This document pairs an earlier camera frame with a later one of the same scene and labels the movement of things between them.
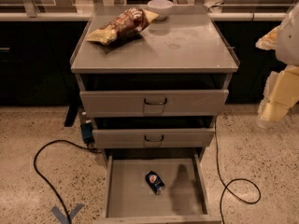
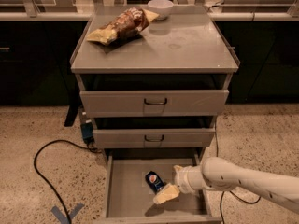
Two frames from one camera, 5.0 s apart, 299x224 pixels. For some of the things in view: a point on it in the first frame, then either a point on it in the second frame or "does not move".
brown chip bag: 122,25 does not move
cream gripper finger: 281,95 -> 169,191
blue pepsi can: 154,182 does not move
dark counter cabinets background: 35,61 does not move
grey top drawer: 153,103 does not move
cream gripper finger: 268,41 -> 178,168
